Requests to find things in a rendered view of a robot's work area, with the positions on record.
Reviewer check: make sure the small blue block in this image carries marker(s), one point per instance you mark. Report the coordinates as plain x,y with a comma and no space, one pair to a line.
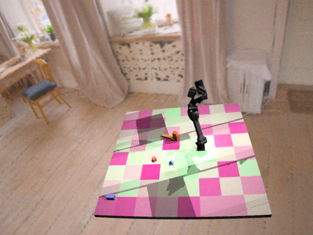
110,196

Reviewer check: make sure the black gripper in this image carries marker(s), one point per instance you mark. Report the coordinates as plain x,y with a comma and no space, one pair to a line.
199,96

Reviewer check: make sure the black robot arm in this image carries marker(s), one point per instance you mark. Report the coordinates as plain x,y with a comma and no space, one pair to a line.
194,116

